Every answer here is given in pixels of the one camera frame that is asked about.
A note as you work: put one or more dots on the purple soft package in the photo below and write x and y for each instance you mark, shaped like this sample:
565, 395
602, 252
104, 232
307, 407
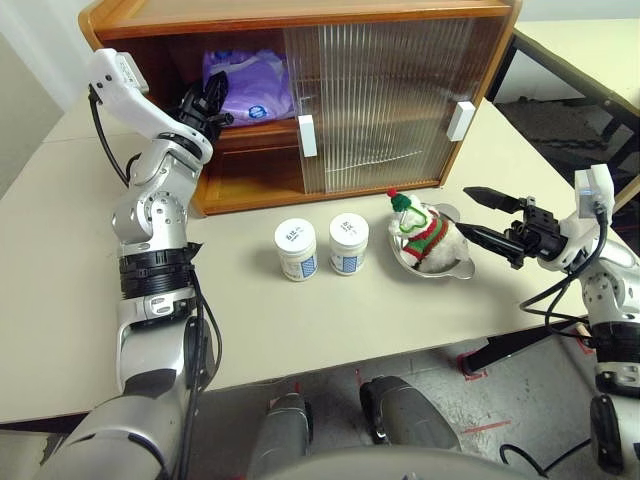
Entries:
255, 85

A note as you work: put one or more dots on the black frame side table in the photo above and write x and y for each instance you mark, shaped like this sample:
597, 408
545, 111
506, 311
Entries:
565, 67

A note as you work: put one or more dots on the metal bowl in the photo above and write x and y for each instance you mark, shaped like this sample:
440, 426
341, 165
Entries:
462, 270

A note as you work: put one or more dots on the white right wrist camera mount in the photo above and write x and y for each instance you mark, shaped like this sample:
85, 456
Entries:
592, 195

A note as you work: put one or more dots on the white bottle blue label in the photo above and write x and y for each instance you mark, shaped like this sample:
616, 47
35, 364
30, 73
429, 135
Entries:
348, 245
295, 250

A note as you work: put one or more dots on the grey robot torso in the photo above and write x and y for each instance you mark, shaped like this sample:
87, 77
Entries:
400, 467

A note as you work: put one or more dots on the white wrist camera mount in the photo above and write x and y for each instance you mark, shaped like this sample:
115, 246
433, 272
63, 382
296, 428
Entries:
130, 105
592, 195

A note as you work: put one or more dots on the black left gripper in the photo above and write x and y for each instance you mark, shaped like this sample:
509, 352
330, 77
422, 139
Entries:
202, 122

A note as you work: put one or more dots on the white plush toy red sweater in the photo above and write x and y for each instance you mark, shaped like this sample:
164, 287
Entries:
430, 235

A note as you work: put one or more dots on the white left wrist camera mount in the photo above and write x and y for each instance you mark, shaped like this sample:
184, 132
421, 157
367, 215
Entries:
130, 105

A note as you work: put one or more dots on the ribbed clear sliding door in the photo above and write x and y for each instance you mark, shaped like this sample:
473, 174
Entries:
325, 75
445, 65

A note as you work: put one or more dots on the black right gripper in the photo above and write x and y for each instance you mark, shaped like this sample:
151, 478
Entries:
540, 232

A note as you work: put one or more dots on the silver right robot leg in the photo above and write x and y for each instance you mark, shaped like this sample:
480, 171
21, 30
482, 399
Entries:
410, 415

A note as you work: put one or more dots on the silver left robot leg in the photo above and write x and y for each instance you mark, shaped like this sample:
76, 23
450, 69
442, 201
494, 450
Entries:
280, 435

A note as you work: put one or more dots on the wooden cabinet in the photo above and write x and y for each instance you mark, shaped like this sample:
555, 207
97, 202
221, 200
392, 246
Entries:
300, 10

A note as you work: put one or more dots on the silver robot leg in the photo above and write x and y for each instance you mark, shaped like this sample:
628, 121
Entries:
410, 415
280, 435

